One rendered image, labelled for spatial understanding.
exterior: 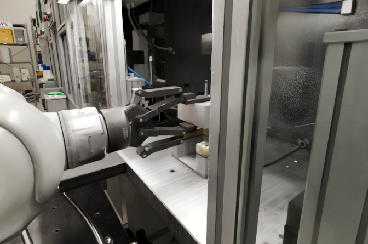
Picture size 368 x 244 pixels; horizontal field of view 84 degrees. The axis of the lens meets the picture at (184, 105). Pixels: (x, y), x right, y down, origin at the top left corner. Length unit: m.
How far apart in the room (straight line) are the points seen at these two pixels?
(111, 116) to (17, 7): 7.67
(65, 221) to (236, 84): 0.68
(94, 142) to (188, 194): 0.19
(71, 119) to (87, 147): 0.05
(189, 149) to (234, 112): 0.34
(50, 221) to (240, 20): 0.75
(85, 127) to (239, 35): 0.24
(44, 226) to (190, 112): 0.55
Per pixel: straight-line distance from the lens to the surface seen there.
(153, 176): 0.46
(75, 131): 0.33
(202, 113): 0.42
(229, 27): 0.20
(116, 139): 0.35
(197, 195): 0.41
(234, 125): 0.20
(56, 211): 0.83
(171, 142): 0.43
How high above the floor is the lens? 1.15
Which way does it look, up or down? 13 degrees down
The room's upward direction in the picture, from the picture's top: straight up
